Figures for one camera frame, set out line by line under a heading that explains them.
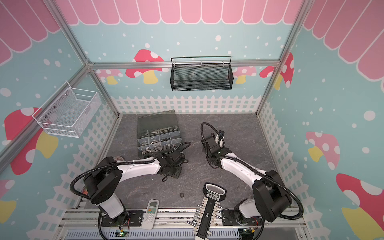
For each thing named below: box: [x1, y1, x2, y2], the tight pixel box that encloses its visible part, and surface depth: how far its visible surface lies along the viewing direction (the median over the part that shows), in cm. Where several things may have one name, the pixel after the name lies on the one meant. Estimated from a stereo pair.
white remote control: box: [141, 199, 160, 230], surface depth 76 cm
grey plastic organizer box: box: [137, 109, 182, 159], surface depth 104 cm
